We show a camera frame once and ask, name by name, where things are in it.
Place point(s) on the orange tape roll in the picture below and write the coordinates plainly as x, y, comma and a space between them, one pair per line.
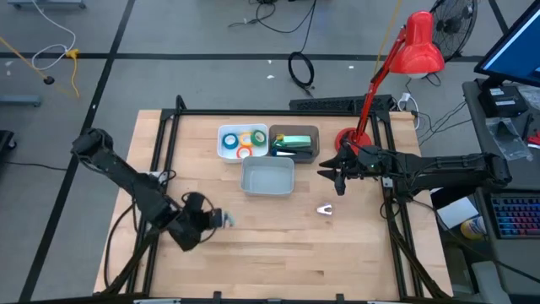
239, 152

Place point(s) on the blue tape roll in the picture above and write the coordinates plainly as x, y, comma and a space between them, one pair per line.
224, 141

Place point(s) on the small black computer box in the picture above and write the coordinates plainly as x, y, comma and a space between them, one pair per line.
502, 101

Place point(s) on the grey side desk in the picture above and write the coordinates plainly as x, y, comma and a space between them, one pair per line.
519, 126

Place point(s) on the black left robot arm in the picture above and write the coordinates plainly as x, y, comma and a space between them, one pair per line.
126, 179

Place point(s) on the mint green stapler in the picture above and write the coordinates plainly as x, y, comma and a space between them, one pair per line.
297, 140

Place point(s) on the white box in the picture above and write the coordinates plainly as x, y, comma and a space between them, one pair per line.
457, 212

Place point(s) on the lilac staple remover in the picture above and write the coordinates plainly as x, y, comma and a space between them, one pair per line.
324, 212

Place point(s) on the backlit computer keyboard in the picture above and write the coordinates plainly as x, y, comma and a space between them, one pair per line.
516, 215

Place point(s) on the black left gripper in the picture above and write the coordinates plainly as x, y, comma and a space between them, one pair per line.
190, 228

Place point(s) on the red tool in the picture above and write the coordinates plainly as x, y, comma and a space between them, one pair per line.
536, 139

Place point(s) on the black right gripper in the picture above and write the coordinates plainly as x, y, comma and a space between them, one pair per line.
365, 164

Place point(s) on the white power adapter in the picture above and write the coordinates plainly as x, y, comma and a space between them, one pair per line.
406, 98

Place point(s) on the green tape roll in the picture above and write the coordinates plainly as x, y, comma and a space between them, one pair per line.
264, 137

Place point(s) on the black cart base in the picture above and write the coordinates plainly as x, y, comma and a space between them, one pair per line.
5, 143

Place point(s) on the black power strip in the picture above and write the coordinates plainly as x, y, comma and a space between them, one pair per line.
325, 104

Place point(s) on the red desk lamp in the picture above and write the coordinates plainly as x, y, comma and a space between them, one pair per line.
417, 46

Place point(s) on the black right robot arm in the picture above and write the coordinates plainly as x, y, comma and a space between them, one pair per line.
443, 171

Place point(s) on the yellow tape roll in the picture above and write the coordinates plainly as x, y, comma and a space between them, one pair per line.
240, 139

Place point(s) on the clear plastic bag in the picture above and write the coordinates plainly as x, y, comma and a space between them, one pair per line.
506, 139

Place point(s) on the large black stapler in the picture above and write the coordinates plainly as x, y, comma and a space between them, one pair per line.
301, 151

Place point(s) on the white plastic bin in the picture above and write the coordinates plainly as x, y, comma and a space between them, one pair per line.
223, 156

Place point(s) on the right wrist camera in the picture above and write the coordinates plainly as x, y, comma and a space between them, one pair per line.
339, 186

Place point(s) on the yellow wipes container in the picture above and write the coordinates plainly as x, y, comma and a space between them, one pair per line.
472, 228

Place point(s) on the black floor fan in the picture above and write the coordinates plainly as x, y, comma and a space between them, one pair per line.
457, 25

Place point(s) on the brown plastic bin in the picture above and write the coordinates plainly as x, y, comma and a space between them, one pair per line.
314, 131

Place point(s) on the computer monitor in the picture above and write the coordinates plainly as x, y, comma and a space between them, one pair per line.
514, 55

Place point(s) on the grey plastic bin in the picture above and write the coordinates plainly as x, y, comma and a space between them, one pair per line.
268, 177

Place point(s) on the grey metal floor bar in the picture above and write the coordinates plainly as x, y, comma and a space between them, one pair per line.
19, 100
46, 4

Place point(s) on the black metal table frame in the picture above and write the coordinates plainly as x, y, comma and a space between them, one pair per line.
274, 112

